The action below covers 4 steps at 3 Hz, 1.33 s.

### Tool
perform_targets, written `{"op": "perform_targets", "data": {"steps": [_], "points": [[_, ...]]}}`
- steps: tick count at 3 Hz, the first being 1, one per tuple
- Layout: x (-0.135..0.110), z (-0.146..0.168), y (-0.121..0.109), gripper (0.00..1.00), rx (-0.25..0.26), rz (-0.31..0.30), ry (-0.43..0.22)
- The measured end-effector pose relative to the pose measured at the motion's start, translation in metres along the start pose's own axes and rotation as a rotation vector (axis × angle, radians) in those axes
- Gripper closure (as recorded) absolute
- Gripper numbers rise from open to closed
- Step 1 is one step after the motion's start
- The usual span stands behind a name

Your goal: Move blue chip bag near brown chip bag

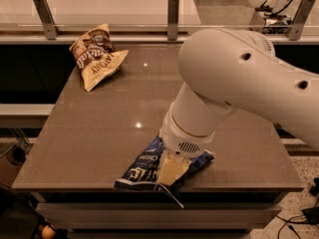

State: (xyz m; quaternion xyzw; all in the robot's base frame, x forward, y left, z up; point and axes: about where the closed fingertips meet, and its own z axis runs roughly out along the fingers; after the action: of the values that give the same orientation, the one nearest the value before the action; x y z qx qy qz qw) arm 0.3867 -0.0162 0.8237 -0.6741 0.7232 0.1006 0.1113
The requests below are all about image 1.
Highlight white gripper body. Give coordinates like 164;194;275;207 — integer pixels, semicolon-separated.
159;103;216;159

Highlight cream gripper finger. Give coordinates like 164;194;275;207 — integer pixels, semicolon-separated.
157;150;191;186

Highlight blue kettle chip bag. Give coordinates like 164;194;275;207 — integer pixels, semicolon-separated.
114;136;215;208

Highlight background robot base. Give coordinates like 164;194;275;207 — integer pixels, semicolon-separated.
249;0;296;36

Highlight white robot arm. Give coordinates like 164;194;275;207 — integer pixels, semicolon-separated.
159;29;319;159

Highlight brown chip bag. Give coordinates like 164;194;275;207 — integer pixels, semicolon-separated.
69;24;129;92

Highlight orange ball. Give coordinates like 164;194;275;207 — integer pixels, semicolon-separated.
41;225;56;239

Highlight middle metal railing post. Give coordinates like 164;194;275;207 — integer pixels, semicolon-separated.
167;0;179;41

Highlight metal railing post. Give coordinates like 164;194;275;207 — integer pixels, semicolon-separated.
167;0;179;41
33;0;59;40
287;0;316;41

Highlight black floor cables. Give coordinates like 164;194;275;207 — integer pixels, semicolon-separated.
275;177;319;239

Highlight right metal railing post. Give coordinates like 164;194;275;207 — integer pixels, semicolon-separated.
287;0;316;41

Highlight left metal railing post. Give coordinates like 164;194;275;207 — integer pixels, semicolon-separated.
33;0;59;40

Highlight horizontal metal rail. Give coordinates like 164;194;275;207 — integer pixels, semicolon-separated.
0;35;319;45

